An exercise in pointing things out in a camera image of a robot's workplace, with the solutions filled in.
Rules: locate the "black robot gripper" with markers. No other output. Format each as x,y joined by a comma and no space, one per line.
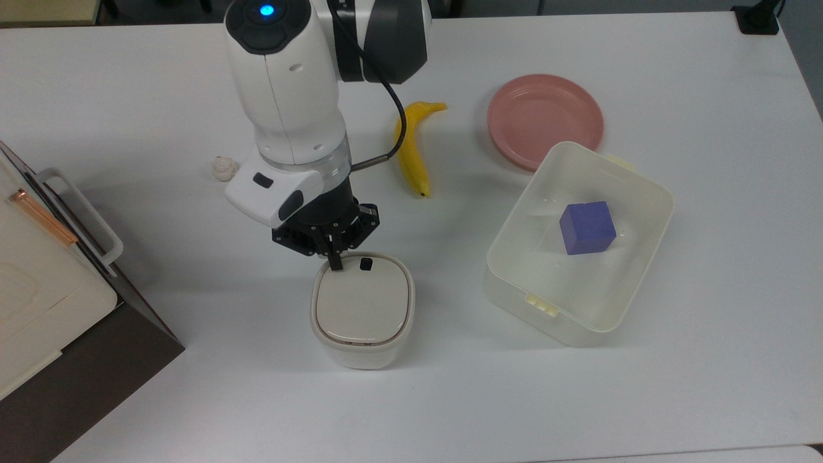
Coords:
334,215

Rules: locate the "beige push-lid trash can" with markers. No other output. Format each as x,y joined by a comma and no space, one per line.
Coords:
363,308

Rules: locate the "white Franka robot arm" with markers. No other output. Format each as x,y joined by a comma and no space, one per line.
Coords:
289,83

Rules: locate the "yellow toy banana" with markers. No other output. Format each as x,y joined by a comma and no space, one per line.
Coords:
413,161

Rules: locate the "small white crumpled lump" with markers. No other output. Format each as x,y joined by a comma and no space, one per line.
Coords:
225,169

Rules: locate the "white translucent plastic box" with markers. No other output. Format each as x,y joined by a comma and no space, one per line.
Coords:
514,276

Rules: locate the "pink plastic plate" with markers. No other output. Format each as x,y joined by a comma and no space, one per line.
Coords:
540,119

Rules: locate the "blue cube block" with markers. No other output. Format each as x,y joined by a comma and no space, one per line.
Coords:
586,228

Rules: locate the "cream toy fridge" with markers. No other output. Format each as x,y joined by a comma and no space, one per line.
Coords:
38,302

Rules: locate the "black clamp base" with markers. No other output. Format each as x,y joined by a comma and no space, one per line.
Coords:
757,18

